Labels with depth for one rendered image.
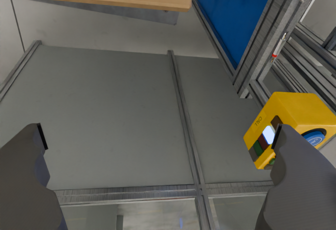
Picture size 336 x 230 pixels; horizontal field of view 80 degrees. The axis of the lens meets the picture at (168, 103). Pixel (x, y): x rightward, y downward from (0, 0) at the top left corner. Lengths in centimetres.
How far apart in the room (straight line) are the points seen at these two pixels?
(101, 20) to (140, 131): 77
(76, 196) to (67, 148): 20
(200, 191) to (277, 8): 62
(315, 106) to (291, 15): 20
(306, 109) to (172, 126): 62
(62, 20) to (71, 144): 81
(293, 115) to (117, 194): 59
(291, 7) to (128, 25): 104
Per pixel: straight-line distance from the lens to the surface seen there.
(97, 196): 78
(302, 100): 48
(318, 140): 46
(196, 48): 151
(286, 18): 53
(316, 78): 149
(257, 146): 50
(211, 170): 87
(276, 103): 45
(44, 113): 104
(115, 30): 141
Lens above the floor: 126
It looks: 44 degrees down
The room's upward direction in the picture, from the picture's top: 171 degrees clockwise
